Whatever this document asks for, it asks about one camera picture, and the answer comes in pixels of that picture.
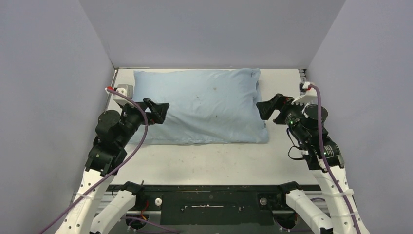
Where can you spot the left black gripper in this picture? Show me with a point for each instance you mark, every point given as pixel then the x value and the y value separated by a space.
pixel 158 111

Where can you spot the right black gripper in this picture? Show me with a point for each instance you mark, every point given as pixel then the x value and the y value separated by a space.
pixel 281 109

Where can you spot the light blue pillowcase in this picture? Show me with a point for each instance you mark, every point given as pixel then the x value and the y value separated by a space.
pixel 205 106

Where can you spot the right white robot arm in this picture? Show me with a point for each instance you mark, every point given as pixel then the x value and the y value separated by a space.
pixel 326 164

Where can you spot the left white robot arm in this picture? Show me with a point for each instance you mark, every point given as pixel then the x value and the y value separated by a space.
pixel 107 156

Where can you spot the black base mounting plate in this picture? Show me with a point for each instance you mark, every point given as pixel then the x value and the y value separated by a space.
pixel 215 204

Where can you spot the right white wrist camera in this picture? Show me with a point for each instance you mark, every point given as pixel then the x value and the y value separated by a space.
pixel 308 95

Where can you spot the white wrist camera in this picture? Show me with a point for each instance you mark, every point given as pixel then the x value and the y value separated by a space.
pixel 125 90
pixel 308 95

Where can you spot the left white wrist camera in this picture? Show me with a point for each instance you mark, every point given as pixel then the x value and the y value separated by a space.
pixel 125 90

